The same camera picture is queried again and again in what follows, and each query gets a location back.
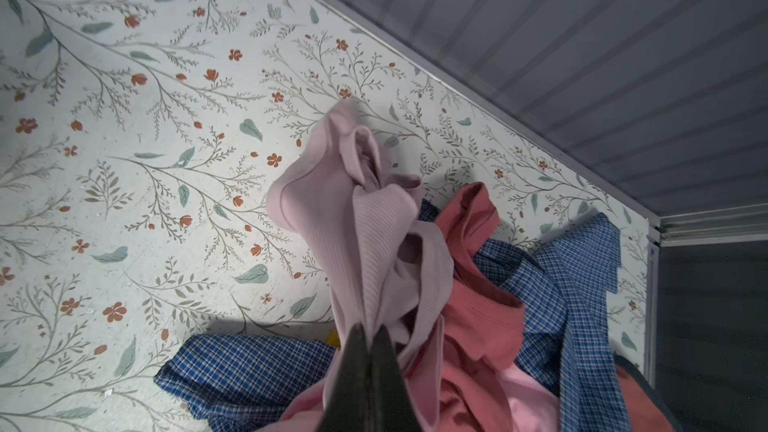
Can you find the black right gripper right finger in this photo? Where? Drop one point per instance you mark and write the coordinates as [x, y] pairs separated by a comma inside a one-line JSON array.
[[390, 405]]

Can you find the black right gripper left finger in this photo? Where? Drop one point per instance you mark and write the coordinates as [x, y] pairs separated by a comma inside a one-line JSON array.
[[347, 409]]

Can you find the light pink ribbed garment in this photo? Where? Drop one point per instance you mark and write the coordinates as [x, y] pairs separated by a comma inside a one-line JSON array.
[[386, 269]]

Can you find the dark pink ribbed garment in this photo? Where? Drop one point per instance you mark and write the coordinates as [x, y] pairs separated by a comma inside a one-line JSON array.
[[482, 334]]

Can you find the bright pink garment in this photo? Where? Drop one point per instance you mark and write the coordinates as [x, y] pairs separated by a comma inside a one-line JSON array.
[[533, 408]]

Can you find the blue plaid shirt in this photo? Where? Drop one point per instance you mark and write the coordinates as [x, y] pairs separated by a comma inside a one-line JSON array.
[[242, 383]]

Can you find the coral garment with grey trim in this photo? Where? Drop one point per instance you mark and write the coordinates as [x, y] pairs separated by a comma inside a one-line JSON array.
[[647, 410]]

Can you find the floral patterned table mat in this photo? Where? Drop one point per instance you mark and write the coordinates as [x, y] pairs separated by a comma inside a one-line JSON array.
[[138, 141]]

